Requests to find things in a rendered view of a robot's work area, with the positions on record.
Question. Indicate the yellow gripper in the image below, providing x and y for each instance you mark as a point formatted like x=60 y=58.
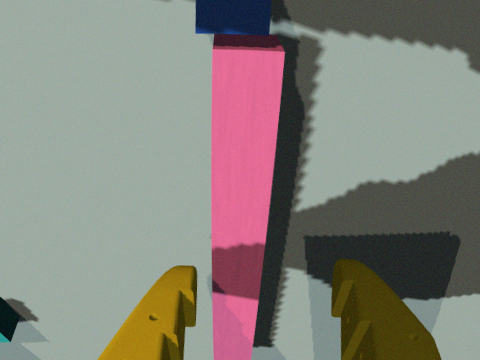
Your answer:
x=375 y=323

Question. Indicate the small blue cube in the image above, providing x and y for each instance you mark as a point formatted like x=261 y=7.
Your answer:
x=245 y=17

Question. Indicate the turquoise rod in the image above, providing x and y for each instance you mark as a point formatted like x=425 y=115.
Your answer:
x=8 y=321

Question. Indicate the pink rod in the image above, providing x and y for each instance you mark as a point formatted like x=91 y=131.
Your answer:
x=247 y=72

